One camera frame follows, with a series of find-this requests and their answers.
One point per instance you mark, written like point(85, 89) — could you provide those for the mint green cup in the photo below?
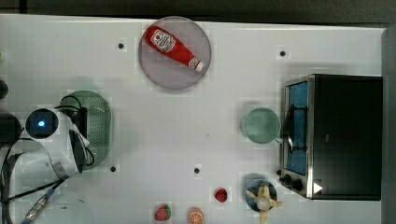
point(261, 125)

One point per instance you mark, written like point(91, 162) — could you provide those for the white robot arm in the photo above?
point(45, 151)

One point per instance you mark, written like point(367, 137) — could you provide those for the red ketchup bottle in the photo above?
point(171, 47)

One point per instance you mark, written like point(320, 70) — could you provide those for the mint green strainer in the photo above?
point(99, 123)

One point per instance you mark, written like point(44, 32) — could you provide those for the small black pot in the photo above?
point(3, 89)

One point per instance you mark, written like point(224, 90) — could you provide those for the small red toy strawberry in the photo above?
point(221, 195)

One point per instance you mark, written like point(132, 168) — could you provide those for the toy orange slice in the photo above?
point(196, 216)

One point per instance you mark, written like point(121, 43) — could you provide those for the small blue plate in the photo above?
point(253, 187)

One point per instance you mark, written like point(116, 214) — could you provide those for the large red toy strawberry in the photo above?
point(163, 213)

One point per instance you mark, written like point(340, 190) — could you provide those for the black toaster oven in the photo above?
point(332, 137)

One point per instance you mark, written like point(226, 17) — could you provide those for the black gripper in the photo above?
point(77, 121)

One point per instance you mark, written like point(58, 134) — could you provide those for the large black pot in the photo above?
point(10, 128)

